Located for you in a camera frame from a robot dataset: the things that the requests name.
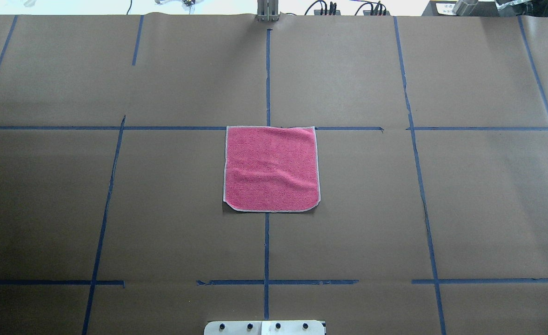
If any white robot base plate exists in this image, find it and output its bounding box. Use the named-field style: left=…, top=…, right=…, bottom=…
left=203, top=320, right=327, bottom=335

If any black power strip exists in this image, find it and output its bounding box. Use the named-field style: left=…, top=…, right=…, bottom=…
left=354, top=0, right=390, bottom=16
left=304, top=0, right=341, bottom=16

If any brown paper table cover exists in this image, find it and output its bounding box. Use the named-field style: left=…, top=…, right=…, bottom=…
left=0, top=13, right=548, bottom=335

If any aluminium frame post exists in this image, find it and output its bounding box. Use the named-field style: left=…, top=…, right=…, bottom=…
left=256, top=0, right=280, bottom=22

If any pink towel with grey edge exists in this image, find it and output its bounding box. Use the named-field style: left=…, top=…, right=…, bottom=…
left=223, top=126, right=321, bottom=213

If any grey box with label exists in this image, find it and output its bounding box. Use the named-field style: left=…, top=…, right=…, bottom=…
left=421, top=0, right=499, bottom=17

